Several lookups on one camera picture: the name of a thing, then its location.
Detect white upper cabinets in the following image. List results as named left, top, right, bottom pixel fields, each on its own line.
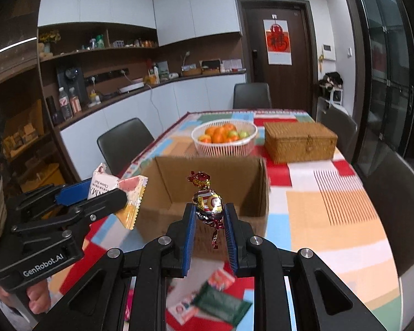
left=38, top=0, right=242, bottom=47

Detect red label water bottle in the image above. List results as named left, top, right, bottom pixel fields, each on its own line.
left=58, top=87, right=73, bottom=121

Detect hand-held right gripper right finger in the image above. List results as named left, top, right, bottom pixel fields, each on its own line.
left=224, top=203, right=387, bottom=331

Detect black countertop appliance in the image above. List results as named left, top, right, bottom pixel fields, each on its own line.
left=57, top=66, right=88, bottom=107

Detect colourful patchwork tablecloth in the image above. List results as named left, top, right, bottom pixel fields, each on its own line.
left=46, top=110, right=401, bottom=331

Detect green snack packet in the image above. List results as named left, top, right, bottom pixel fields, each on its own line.
left=193, top=281, right=252, bottom=326

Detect person's left hand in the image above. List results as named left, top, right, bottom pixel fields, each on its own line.
left=27, top=279, right=52, bottom=315

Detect sunflower bouquet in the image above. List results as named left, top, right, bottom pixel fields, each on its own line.
left=39, top=30, right=61, bottom=44

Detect brown wall shelf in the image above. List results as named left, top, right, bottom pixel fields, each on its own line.
left=37, top=26, right=159, bottom=63

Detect red striped foil candy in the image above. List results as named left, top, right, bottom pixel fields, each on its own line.
left=188, top=170, right=225, bottom=249

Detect white lower cabinets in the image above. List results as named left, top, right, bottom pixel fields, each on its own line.
left=59, top=74, right=247, bottom=183

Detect dark brown door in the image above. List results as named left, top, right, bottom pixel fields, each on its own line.
left=236, top=0, right=320, bottom=113

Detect dark wooden shelving unit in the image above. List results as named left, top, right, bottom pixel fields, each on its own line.
left=0, top=58, right=73, bottom=214

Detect pile of oranges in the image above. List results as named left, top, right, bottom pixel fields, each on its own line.
left=197, top=124, right=244, bottom=144

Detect black flask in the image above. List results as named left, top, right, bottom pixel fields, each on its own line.
left=46, top=96, right=61, bottom=126

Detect white cabinets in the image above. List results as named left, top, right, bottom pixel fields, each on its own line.
left=38, top=0, right=242, bottom=47
left=59, top=74, right=247, bottom=183

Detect black wall outlet strip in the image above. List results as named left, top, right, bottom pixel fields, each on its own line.
left=84, top=65, right=129, bottom=82

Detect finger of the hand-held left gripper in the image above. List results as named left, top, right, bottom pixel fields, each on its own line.
left=10, top=188, right=129, bottom=236
left=15, top=178, right=94, bottom=214

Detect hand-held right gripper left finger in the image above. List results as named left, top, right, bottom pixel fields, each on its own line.
left=31, top=202, right=197, bottom=331

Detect red white wall calendar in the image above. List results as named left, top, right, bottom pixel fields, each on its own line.
left=263, top=19, right=292, bottom=65

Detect white red snack packet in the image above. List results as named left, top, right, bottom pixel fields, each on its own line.
left=167, top=297, right=199, bottom=325

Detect dark grey dining chair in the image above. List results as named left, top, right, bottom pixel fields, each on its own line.
left=320, top=105, right=357, bottom=161
left=360, top=150, right=414, bottom=276
left=233, top=83, right=272, bottom=109
left=97, top=118, right=156, bottom=176

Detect wicker lidded box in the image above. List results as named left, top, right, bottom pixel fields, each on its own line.
left=264, top=121, right=338, bottom=164

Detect white flat cooker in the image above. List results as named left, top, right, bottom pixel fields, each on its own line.
left=119, top=82, right=146, bottom=94

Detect yellow storage crate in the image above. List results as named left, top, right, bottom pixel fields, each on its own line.
left=19, top=162, right=66, bottom=194

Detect small white rack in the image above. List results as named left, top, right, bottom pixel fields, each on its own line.
left=326, top=88, right=344, bottom=109

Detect orange snack packet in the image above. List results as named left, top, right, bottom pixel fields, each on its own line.
left=207, top=269, right=236, bottom=291

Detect brown cardboard box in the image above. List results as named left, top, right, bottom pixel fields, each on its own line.
left=133, top=156, right=270, bottom=261

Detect white pink yellow snack packet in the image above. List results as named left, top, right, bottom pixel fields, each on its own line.
left=87, top=163, right=149, bottom=230

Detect dark cloth pile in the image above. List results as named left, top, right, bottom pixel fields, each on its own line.
left=318, top=72, right=344, bottom=90

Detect white plastic fruit basket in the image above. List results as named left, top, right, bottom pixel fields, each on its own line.
left=191, top=119, right=258, bottom=156

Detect black glass sliding door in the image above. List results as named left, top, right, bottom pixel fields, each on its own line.
left=341, top=0, right=414, bottom=180

